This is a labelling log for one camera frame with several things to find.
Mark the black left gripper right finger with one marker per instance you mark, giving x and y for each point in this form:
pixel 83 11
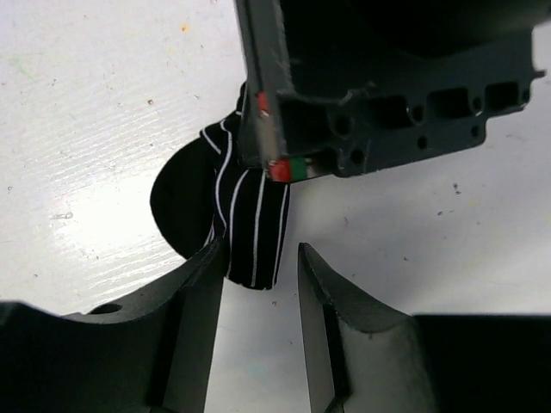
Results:
pixel 362 355

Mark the black white-striped sock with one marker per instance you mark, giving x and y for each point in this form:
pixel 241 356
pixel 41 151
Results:
pixel 203 192

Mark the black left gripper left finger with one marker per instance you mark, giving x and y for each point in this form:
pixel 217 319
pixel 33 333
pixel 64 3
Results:
pixel 148 351

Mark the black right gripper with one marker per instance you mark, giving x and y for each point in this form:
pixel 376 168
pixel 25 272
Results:
pixel 347 88

